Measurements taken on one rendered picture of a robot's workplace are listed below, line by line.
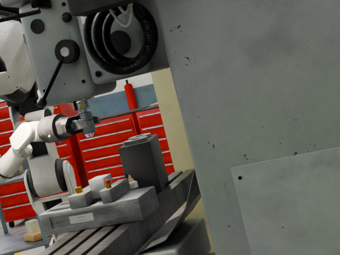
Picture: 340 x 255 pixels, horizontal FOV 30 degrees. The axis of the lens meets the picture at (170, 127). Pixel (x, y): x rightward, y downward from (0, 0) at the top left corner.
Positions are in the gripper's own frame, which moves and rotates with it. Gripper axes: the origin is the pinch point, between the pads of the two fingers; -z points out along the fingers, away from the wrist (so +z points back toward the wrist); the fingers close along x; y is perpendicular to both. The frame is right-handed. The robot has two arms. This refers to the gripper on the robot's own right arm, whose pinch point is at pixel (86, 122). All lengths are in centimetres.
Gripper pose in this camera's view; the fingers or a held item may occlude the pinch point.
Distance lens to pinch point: 200.6
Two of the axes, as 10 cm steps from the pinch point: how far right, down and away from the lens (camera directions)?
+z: -8.1, 1.3, 5.8
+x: 5.5, -2.1, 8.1
